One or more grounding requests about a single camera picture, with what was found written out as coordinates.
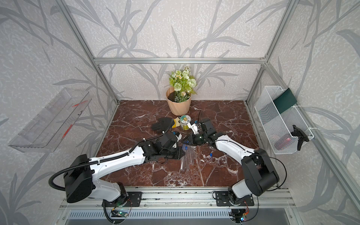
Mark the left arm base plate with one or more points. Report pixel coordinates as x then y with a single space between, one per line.
133 199

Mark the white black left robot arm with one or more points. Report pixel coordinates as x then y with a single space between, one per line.
84 180

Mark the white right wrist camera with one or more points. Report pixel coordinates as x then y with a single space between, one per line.
193 127

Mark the clear plastic wall shelf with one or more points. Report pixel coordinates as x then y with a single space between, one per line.
46 131

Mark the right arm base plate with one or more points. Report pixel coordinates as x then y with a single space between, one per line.
224 198

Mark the aluminium frame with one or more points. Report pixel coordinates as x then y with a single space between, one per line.
347 182

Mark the green white artificial flowers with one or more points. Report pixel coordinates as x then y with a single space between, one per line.
183 83

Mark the black work glove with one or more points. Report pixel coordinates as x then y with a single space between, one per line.
164 124

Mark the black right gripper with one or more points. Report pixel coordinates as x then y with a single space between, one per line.
193 141

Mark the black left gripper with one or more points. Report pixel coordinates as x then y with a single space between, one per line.
179 151

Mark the white wire mesh basket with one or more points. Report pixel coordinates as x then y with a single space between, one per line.
278 127

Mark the green yellow labelled round tin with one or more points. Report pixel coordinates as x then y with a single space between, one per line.
184 122

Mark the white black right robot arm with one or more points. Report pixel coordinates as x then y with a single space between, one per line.
258 170

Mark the beige ribbed flower pot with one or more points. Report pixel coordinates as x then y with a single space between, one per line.
177 109

